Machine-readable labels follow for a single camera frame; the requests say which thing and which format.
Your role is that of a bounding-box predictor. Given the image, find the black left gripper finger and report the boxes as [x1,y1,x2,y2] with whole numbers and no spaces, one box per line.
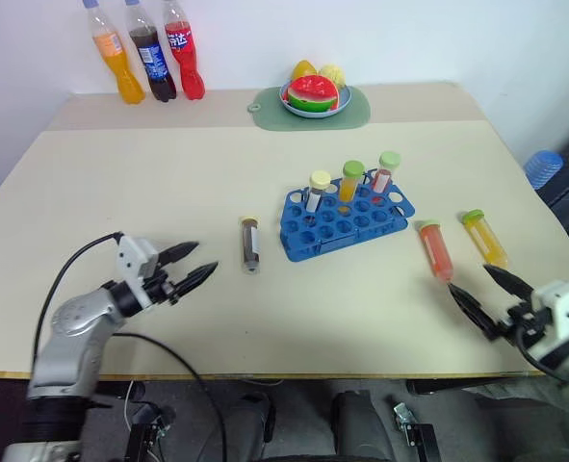
[157,241,200,266]
[173,260,220,296]

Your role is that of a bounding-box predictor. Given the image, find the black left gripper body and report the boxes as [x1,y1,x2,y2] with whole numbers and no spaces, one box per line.
[142,268,180,307]

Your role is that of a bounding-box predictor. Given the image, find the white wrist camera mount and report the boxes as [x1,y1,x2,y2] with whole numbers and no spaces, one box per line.
[528,280,569,361]
[116,234,164,310]

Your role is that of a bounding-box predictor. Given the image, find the light green capped red tube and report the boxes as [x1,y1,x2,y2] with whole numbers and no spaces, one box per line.
[370,150,402,195]

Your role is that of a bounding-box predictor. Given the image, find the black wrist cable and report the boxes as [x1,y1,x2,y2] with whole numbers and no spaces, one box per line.
[514,325,569,392]
[32,231,124,360]

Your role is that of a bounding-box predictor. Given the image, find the red soda plastic bottle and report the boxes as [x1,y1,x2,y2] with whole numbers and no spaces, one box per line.
[161,0,207,101]

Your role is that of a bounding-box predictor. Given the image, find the orange soda plastic bottle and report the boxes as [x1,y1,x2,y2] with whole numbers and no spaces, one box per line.
[81,0,147,106]

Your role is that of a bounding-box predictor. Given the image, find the green capped yellow tube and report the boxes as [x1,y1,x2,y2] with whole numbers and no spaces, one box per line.
[460,208,510,270]

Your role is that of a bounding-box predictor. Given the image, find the green capped orange tube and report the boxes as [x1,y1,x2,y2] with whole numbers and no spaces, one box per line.
[338,159,367,204]

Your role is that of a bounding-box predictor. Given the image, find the black caster wheel bracket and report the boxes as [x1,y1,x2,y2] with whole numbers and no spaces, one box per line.
[391,400,442,462]
[123,402,177,462]

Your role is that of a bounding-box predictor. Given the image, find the green silicone mat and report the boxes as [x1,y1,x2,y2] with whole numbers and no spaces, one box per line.
[247,85,373,133]

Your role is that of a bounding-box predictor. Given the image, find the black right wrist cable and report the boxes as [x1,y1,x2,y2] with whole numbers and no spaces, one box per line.
[514,325,569,392]

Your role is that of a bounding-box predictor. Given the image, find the blue test tube rack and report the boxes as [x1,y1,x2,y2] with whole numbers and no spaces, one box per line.
[278,167,417,264]

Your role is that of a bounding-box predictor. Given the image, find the pale yellow capped tube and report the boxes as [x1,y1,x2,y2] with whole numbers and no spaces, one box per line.
[304,169,333,215]

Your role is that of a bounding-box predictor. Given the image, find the dark rounded shape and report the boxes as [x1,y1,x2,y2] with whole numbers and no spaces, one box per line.
[224,391,276,462]
[330,390,392,462]

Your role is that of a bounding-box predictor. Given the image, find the dark tube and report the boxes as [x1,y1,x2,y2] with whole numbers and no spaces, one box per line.
[238,216,263,276]

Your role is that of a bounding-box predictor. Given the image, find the bumpy yellow toy fruit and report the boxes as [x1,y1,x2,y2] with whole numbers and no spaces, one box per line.
[318,64,349,89]

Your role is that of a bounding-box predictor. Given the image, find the long black loose cable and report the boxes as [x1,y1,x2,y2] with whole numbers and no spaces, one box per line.
[104,331,228,462]

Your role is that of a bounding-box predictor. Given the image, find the cola bottle blue label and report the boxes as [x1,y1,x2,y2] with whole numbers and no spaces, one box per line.
[123,0,178,103]

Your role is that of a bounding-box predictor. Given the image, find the toy watermelon half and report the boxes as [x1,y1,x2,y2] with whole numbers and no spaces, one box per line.
[286,74,340,113]

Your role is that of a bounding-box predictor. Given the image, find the orange capped red tube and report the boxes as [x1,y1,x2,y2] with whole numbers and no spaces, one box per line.
[418,218,455,282]

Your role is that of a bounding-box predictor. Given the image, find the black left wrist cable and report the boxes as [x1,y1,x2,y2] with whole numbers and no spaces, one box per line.
[32,231,124,360]

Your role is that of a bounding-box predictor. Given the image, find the blue plate with fruit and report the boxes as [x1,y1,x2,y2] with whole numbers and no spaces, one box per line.
[278,81,354,119]

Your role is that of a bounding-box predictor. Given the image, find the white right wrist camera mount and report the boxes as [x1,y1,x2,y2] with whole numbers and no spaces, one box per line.
[528,280,569,361]

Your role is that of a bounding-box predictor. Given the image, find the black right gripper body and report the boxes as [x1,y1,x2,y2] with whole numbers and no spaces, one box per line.
[494,299,554,348]

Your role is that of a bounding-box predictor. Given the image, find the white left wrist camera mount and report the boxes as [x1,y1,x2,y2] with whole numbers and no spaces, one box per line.
[116,234,164,310]

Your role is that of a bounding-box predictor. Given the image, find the smooth yellow toy fruit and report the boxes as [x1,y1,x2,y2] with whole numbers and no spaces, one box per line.
[291,59,320,83]

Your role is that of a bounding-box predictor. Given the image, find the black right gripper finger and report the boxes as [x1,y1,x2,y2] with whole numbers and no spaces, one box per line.
[447,283,501,341]
[482,263,536,304]

